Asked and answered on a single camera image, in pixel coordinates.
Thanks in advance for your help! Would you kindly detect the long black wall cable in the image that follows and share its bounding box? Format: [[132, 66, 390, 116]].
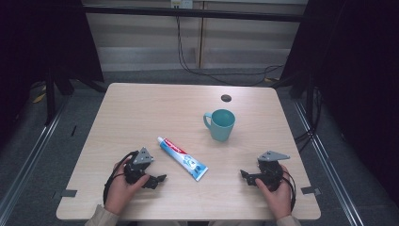
[[175, 8, 285, 87]]

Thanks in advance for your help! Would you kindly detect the teal mug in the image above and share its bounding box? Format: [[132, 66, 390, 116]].
[[202, 108, 236, 143]]

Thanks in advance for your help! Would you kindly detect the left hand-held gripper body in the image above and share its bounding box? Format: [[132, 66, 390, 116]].
[[123, 146, 155, 186]]

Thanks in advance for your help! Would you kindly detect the hand-held gripper black cable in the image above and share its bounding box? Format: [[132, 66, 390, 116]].
[[103, 151, 139, 205], [279, 169, 297, 212]]

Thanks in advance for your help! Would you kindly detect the grey tape strip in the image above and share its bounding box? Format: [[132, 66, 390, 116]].
[[300, 186, 322, 196], [59, 188, 78, 199]]

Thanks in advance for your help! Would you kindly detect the person's left hand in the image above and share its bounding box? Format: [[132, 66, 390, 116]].
[[104, 156, 151, 217]]

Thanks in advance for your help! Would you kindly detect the metal floor rail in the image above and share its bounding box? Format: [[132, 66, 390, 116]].
[[293, 99, 365, 226], [0, 99, 69, 218]]

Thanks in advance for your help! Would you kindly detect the black cable bundle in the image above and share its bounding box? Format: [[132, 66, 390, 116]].
[[294, 87, 325, 153]]

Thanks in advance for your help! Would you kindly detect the black metal stand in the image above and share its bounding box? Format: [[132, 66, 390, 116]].
[[289, 74, 316, 127], [44, 68, 75, 126]]

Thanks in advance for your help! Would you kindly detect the yellow floor tape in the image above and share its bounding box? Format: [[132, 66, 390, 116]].
[[32, 91, 47, 105]]

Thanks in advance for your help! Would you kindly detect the blue and white toothpaste tube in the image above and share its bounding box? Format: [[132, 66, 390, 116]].
[[156, 136, 209, 183]]

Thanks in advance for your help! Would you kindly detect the black horizontal bar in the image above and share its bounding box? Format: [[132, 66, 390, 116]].
[[82, 5, 306, 24]]

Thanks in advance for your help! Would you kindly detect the left hand-held gripper black cable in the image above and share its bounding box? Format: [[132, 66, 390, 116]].
[[103, 151, 139, 205]]

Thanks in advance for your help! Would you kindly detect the dark curtain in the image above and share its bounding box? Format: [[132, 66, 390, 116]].
[[0, 0, 105, 149], [279, 0, 399, 197]]

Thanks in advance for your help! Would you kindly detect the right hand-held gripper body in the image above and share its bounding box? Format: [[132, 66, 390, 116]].
[[257, 150, 292, 193]]

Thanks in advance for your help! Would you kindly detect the right hand-held gripper black cable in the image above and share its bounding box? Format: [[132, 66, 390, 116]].
[[279, 169, 297, 212]]

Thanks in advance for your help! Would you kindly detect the white wall socket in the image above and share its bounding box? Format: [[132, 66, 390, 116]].
[[170, 0, 194, 9]]

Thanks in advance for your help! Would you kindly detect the person's right hand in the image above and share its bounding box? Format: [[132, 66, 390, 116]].
[[254, 164, 293, 220]]

